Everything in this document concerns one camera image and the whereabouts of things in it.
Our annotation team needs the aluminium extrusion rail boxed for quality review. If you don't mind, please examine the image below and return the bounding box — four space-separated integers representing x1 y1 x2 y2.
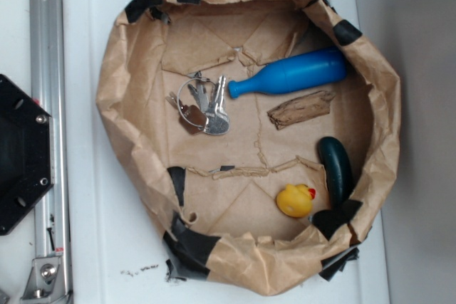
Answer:
30 0 73 303

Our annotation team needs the dark green curved cucumber toy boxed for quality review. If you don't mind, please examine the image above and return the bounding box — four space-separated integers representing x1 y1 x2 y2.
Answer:
318 137 355 209

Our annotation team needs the blue plastic bowling pin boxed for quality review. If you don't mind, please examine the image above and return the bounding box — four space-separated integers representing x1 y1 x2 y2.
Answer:
228 47 347 98

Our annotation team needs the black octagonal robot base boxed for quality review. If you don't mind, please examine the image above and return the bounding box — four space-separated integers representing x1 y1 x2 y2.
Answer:
1 75 53 236

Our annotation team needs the brown wood bark piece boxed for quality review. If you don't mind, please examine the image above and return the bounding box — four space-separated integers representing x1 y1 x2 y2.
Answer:
267 90 336 130

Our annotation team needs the silver key bunch on ring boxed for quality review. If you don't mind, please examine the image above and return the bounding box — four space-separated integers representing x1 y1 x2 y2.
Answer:
166 71 230 135

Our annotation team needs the metal corner bracket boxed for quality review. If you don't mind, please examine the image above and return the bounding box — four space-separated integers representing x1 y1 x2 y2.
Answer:
20 256 66 303

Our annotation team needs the yellow rubber duck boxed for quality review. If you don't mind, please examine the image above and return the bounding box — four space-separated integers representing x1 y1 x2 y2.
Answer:
276 184 316 218

